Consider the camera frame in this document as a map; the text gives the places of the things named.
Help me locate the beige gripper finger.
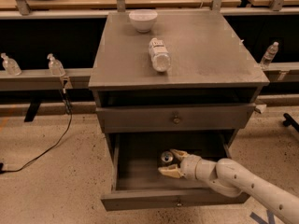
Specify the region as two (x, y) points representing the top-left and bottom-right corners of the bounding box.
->
(158, 164), (184, 178)
(170, 149), (189, 161)

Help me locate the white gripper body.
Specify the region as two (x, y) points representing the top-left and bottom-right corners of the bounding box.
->
(180, 155), (217, 183)

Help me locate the silver redbull can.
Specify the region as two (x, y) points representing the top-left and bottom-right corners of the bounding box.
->
(161, 151), (174, 166)

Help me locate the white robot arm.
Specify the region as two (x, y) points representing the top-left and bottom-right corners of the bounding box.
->
(158, 149), (299, 224)

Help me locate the open grey middle drawer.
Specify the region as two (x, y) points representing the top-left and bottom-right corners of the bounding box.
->
(101, 131), (249, 211)

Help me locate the closed grey top drawer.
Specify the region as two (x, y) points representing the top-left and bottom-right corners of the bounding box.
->
(96, 104), (255, 133)

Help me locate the grey wooden drawer cabinet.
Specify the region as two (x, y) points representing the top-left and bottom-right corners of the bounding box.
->
(88, 10), (271, 147)

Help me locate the blue tape floor marking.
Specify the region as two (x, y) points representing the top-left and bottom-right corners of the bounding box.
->
(249, 209), (277, 224)

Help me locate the clear plastic bottle lying down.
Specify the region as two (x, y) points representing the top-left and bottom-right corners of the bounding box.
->
(149, 37), (171, 72)

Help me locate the black chair base leg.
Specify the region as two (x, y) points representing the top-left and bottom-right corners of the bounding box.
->
(283, 113), (299, 132)

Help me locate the white ceramic bowl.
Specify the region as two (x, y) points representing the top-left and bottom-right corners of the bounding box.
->
(129, 9), (158, 33)

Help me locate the upright clear water bottle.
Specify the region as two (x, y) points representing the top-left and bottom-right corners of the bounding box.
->
(260, 41), (279, 69)

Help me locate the clear pump bottle far left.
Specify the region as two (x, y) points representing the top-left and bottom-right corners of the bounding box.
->
(1, 53), (21, 76)

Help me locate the black power cable on floor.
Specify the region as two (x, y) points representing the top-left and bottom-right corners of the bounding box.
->
(0, 87), (74, 175)

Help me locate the clear pump bottle on rail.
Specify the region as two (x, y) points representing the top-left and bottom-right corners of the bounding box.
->
(47, 53), (65, 77)

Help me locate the grey metal shelf rail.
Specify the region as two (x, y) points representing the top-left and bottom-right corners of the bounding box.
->
(0, 68), (92, 91)

